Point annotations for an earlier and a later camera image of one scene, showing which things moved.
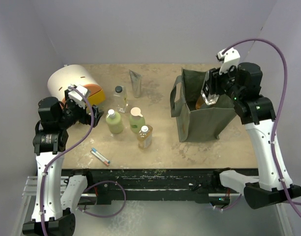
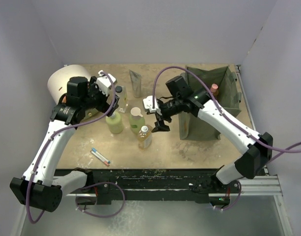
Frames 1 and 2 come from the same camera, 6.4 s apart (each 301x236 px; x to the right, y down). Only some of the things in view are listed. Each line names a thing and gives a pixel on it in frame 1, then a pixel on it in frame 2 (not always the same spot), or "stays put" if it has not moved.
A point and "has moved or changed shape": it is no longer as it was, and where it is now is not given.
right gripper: (215, 79) to (160, 126)
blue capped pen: (100, 155) stays put
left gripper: (86, 118) to (93, 87)
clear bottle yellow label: (121, 98) stays put
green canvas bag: (206, 123) stays put
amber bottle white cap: (145, 136) stays put
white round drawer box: (65, 76) stays put
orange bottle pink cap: (200, 102) has moved or changed shape
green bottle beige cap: (136, 121) stays put
